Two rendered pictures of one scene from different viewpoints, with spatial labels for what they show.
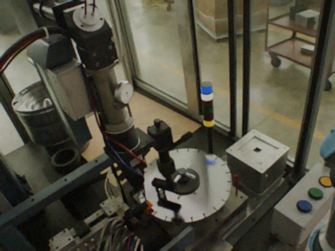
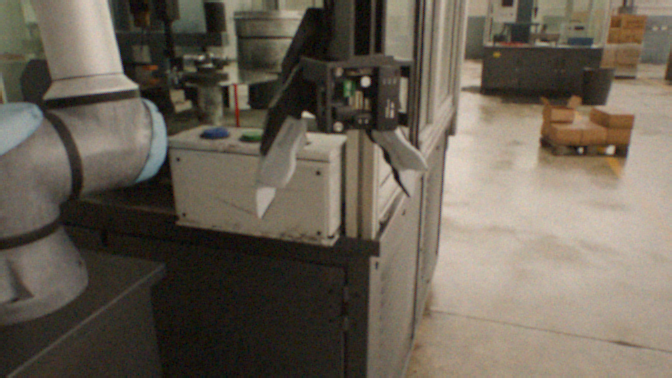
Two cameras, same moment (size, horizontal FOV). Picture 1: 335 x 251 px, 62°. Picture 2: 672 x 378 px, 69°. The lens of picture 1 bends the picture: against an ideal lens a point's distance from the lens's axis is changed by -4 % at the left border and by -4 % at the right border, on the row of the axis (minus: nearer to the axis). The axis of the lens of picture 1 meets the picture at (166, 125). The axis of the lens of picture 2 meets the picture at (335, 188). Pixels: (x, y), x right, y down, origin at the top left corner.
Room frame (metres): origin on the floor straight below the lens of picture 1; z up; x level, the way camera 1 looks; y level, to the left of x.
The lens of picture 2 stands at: (0.17, -1.12, 1.08)
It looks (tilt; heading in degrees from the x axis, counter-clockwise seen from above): 19 degrees down; 51
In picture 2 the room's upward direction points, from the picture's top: straight up
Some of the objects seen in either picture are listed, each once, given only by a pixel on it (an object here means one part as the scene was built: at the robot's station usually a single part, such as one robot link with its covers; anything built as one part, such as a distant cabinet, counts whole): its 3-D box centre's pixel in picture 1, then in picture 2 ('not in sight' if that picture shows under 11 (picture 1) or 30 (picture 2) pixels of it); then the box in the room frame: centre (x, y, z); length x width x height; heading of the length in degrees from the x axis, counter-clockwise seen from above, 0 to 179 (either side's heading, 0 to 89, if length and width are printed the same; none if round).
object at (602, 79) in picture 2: not in sight; (596, 87); (7.00, 1.77, 0.24); 0.39 x 0.39 x 0.47
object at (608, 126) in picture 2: not in sight; (584, 130); (4.42, 0.72, 0.18); 0.60 x 0.40 x 0.36; 137
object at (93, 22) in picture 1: (76, 56); not in sight; (0.70, 0.19, 1.45); 0.35 x 0.07 x 0.28; 33
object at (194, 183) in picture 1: (183, 178); (206, 71); (0.67, -0.02, 0.96); 0.11 x 0.11 x 0.03
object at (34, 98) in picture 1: (57, 122); (275, 60); (1.22, 0.54, 0.93); 0.31 x 0.31 x 0.36
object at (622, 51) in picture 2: not in sight; (616, 45); (11.06, 3.23, 0.59); 1.26 x 0.86 x 1.18; 23
